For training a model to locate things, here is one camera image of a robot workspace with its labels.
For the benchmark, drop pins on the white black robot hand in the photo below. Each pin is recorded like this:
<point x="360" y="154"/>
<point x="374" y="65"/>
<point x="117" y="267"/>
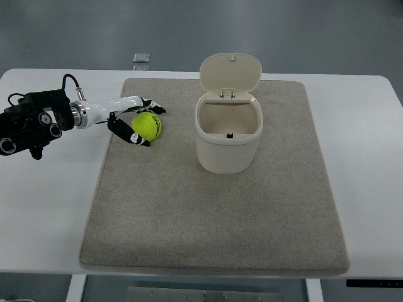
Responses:
<point x="115" y="113"/>

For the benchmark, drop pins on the yellow tennis ball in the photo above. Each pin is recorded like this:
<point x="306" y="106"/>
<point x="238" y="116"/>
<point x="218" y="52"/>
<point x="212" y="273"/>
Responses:
<point x="147" y="125"/>

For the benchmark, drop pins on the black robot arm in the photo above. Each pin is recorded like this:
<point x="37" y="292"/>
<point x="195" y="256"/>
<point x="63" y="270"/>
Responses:
<point x="38" y="119"/>

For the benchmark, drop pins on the clear floor plate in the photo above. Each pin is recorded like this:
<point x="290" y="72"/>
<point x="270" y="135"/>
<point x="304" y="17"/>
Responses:
<point x="141" y="58"/>

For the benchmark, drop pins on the grey felt mat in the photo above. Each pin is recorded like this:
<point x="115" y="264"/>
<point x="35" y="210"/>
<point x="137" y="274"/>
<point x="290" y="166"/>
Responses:
<point x="156" y="209"/>

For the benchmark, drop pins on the beige bin with lid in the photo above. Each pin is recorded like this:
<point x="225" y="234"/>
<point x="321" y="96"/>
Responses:
<point x="228" y="119"/>

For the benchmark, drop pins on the white table leg left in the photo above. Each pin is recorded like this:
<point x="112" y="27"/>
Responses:
<point x="76" y="288"/>

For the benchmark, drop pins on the white table leg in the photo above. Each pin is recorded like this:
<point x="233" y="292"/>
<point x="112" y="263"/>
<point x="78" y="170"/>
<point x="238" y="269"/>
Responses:
<point x="76" y="288"/>
<point x="314" y="290"/>

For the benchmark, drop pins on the white table leg right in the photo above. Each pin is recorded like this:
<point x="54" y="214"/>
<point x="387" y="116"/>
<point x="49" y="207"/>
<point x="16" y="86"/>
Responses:
<point x="314" y="290"/>

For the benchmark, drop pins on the black table control panel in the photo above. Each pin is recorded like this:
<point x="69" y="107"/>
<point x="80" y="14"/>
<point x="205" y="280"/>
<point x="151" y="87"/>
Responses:
<point x="374" y="283"/>

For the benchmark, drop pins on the metal base plate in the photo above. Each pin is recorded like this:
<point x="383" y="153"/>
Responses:
<point x="170" y="294"/>

